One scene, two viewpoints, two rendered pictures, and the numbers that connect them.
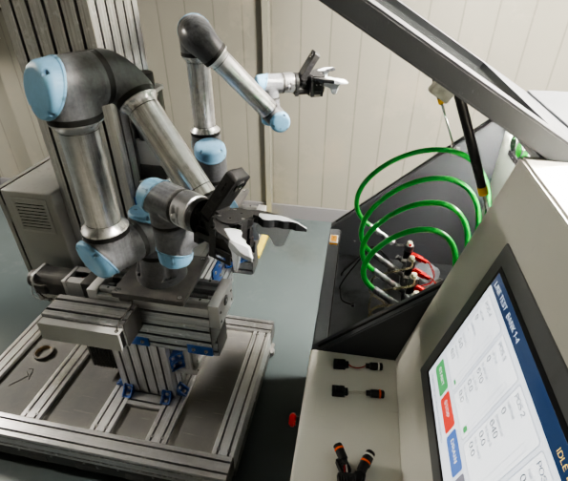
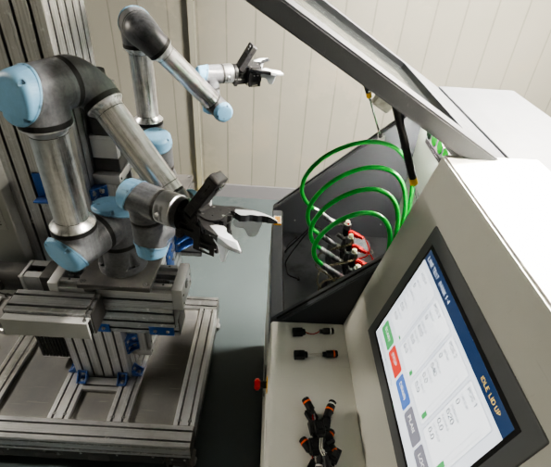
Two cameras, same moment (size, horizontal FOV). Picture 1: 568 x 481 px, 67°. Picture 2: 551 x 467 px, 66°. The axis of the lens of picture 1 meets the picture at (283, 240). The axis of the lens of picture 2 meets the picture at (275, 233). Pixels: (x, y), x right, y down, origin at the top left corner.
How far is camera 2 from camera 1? 0.17 m
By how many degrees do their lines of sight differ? 10
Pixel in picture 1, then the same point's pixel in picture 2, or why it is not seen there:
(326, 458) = (295, 411)
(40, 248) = not seen: outside the picture
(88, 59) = (58, 67)
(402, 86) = (324, 69)
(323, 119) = (250, 100)
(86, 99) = (59, 106)
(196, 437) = (156, 412)
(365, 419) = (324, 375)
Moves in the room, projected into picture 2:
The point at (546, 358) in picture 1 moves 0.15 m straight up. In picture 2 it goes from (470, 313) to (503, 245)
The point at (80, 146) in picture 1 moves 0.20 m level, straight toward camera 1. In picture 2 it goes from (53, 149) to (79, 188)
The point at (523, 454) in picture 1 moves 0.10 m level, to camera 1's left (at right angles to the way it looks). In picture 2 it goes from (457, 384) to (402, 391)
